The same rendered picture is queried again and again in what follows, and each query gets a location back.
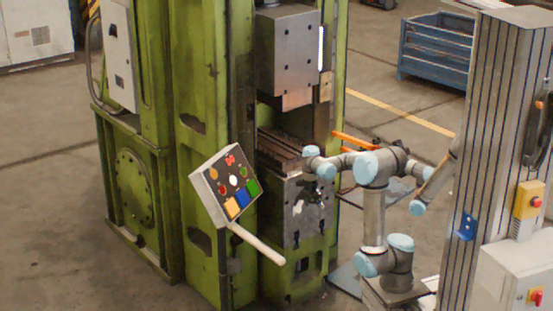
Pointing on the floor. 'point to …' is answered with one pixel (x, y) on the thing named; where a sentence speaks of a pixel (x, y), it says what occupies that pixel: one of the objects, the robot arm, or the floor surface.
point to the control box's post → (223, 268)
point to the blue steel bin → (436, 47)
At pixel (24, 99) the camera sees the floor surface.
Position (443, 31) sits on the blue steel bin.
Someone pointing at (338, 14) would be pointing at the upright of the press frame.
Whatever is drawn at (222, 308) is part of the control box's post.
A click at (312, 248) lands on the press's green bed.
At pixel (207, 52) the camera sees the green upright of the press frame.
